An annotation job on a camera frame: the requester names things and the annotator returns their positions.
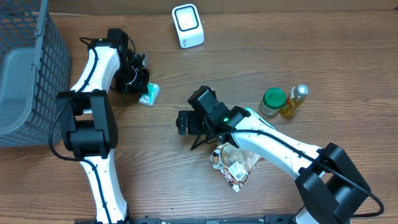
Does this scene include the beige bread snack bag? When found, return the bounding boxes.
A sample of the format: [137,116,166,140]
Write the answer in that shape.
[210,143,262,192]

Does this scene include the teal wipes packet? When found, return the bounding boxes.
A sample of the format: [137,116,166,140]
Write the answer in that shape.
[245,107,276,131]

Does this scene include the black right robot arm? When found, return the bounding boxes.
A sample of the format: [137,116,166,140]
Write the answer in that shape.
[176,105,372,223]

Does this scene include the green lid jar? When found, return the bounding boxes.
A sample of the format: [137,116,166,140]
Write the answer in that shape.
[259,87,286,116]

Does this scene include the small teal tissue pack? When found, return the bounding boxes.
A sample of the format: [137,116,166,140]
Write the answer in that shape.
[139,82,160,106]

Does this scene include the dark grey plastic basket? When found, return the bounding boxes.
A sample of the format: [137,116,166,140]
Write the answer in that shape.
[1,0,71,147]

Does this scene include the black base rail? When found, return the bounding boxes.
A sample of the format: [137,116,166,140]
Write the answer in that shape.
[74,214,299,224]

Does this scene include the white barcode scanner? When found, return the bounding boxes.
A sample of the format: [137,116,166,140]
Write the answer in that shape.
[172,3,205,49]

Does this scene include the yellow oil bottle silver cap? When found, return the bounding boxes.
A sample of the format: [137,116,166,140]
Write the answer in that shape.
[279,84,308,118]

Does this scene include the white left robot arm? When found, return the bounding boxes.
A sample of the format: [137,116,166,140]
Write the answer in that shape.
[53,37,159,223]

